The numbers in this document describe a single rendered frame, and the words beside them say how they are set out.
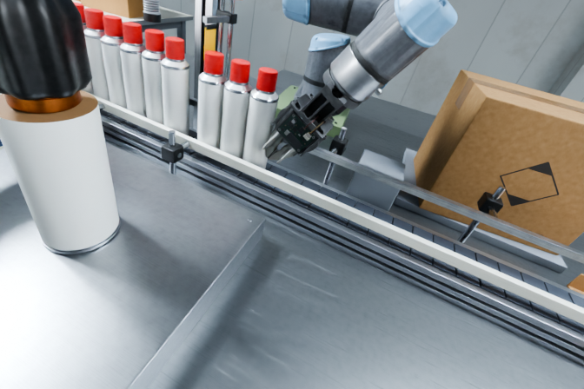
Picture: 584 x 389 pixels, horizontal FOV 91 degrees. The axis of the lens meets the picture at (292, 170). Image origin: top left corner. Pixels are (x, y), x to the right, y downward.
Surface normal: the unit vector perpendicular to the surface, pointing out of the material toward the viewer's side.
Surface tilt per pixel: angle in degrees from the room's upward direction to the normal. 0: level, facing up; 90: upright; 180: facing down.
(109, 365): 0
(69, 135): 90
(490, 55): 90
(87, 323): 0
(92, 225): 90
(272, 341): 0
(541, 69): 90
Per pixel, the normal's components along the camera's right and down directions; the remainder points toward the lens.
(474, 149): -0.29, 0.49
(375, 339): 0.20, -0.81
